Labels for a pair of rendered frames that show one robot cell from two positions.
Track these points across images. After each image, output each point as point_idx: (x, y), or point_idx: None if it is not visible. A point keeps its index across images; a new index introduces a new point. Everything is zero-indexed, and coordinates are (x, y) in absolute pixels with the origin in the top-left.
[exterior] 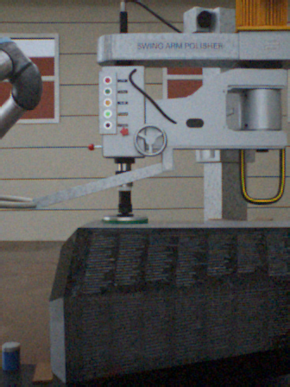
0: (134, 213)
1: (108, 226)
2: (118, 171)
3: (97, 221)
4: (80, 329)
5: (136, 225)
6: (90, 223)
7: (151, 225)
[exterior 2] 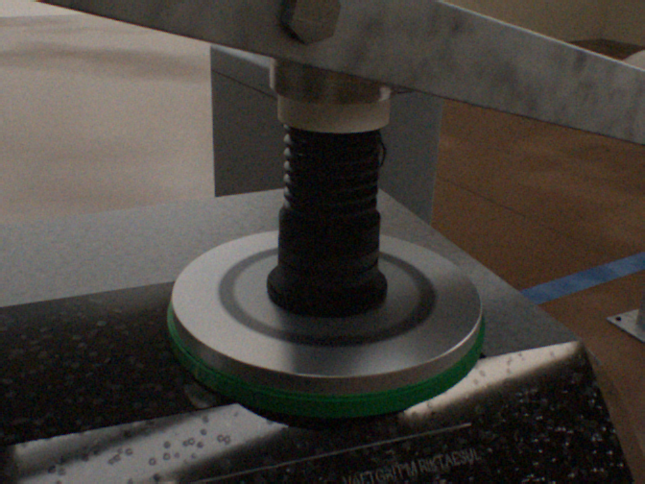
0: (346, 368)
1: (266, 201)
2: None
3: (473, 282)
4: None
5: (169, 248)
6: (437, 241)
7: (89, 256)
